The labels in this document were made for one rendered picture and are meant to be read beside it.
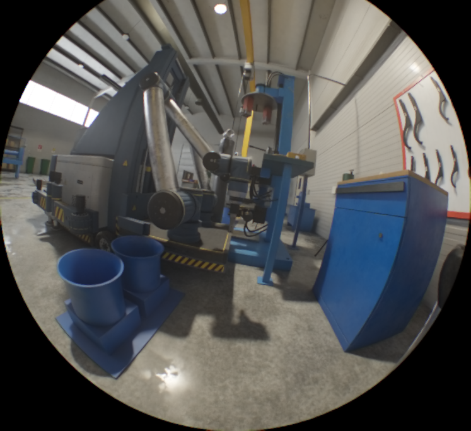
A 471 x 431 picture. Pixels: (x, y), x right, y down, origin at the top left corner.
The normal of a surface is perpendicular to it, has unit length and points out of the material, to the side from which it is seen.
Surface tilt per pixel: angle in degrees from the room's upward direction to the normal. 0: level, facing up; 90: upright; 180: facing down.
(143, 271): 90
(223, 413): 0
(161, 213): 90
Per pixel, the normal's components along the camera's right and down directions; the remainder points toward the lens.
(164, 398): 0.16, -0.99
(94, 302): 0.74, 0.13
